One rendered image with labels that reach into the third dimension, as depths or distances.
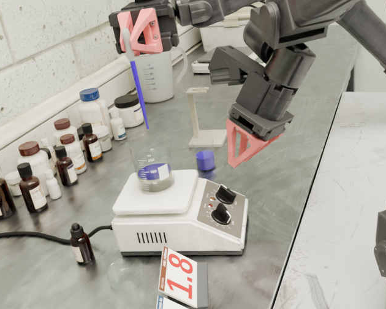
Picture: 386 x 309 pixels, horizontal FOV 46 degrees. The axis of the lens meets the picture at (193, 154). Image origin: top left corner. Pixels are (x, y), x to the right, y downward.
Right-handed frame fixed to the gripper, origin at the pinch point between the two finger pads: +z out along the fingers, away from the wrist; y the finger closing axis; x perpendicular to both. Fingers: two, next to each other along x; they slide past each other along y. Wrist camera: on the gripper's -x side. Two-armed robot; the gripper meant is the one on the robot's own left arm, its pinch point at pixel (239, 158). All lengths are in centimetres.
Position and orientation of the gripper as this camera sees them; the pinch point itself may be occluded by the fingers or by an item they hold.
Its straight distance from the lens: 73.3
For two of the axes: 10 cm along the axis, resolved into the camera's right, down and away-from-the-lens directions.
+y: -5.6, 2.5, -7.9
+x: 7.4, 5.7, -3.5
